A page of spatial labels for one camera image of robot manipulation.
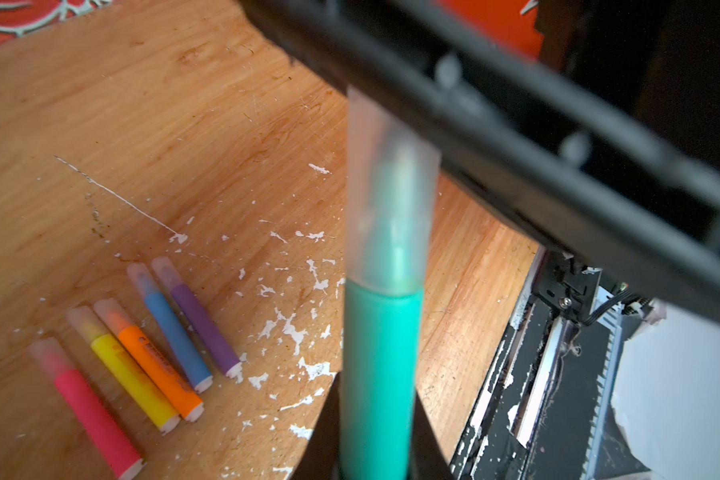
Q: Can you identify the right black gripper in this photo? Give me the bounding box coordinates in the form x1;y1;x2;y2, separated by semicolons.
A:
242;1;720;323

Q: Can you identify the clear pen cap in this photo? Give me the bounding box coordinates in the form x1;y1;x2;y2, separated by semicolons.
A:
345;87;441;297

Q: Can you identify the green marker pen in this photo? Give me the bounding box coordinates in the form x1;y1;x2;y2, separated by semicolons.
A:
340;270;424;479

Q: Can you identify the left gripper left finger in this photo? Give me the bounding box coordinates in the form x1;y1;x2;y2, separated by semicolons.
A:
290;373;341;480

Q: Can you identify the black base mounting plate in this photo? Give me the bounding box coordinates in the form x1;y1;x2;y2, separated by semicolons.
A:
450;250;646;479

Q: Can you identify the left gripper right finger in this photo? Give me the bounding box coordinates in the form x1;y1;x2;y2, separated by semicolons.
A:
409;395;453;480

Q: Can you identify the yellow marker pen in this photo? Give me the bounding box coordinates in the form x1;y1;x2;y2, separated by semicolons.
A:
65;306;180;435

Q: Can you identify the pink marker pen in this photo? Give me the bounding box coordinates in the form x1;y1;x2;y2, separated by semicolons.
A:
29;337;144;479

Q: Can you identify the purple marker pen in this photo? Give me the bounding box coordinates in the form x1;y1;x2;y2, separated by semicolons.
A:
151;256;242;380

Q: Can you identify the orange marker pen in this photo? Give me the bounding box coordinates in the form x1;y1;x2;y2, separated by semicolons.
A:
93;298;205;422

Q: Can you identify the blue marker pen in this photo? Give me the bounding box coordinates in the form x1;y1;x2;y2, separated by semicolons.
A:
126;263;213;393

